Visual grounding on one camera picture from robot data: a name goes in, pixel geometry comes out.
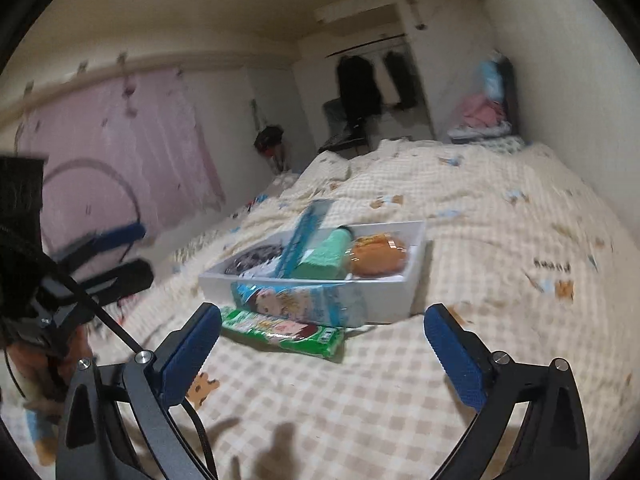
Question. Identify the pink curtain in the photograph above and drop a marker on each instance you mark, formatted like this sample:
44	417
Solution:
125	160

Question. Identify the white rectangular box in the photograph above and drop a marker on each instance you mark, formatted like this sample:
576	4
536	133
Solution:
395	290

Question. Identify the green bottle with black cap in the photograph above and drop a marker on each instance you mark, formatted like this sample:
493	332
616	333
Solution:
322	257

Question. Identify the blue cartoon snack box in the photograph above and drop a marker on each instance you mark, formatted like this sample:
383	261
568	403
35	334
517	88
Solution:
302	240
300	305

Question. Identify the blue plastic bag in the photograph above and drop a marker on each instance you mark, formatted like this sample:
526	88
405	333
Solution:
491	80

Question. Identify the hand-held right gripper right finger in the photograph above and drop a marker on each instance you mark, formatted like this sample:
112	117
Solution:
456	362

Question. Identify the pink clothes pile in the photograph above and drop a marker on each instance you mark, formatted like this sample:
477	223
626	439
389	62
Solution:
481	110

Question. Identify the black bag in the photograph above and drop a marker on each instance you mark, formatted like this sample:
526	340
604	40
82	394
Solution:
269	139

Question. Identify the black upright case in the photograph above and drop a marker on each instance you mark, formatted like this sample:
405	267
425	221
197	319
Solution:
510	100

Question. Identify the grey folded clothes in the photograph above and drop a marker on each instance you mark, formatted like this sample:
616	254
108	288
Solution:
480	134

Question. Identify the black mesh chair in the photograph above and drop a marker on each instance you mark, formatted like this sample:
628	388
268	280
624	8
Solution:
345	130

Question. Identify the person's left hand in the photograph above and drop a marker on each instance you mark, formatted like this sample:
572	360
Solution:
35	375

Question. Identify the white wet wipes packet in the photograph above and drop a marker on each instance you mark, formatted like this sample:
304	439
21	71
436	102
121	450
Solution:
259	273

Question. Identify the black hanging garment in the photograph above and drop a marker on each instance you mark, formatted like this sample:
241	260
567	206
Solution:
400	80
357	85

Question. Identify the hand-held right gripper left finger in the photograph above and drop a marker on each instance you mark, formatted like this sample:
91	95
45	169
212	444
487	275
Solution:
190	355

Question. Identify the green snack packet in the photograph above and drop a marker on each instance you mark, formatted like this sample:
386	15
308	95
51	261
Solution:
285	332

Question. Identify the dark patterned snack packet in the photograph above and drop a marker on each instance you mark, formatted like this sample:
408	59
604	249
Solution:
252	256

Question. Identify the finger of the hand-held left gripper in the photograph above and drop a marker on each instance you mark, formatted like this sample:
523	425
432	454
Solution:
117	235
125	275

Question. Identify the orange bread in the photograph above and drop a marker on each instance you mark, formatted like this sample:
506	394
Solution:
377	257

